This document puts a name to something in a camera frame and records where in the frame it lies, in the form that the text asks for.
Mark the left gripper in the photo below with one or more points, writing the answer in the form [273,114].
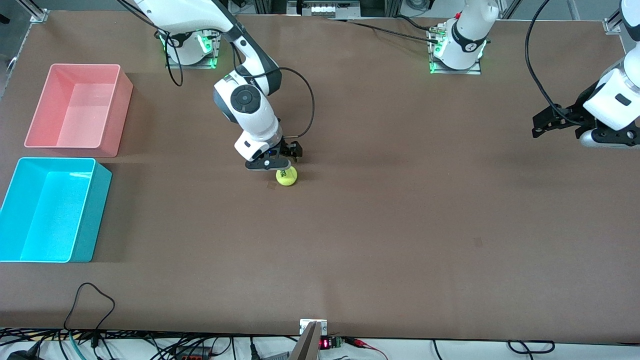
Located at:
[571,114]

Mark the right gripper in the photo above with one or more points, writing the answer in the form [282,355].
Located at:
[290,149]

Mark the yellow-green tennis ball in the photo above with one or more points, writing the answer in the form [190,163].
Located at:
[287,178]

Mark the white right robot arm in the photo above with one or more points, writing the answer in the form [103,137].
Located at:
[245,100]

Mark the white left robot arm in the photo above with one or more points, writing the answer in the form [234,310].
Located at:
[475,15]

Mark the pink plastic bin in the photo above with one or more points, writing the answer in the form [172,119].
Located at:
[80,110]

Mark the blue plastic bin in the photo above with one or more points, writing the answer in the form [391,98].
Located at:
[50,210]

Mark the grey box with lights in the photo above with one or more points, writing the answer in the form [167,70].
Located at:
[327,9]

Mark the red LED display module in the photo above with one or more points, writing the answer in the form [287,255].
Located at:
[326,343]

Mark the red power strip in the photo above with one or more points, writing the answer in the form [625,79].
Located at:
[192,356]

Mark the black power plug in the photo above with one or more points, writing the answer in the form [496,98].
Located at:
[20,355]

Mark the black right camera bracket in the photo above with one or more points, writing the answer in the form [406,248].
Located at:
[265,163]

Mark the metal table corner bracket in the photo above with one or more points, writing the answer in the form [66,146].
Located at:
[612,25]
[39,16]

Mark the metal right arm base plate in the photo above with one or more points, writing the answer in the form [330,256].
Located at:
[212,62]

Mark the small metal clamp bracket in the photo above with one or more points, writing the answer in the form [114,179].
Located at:
[303,325]

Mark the grey camera mount bar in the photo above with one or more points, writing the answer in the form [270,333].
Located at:
[307,345]

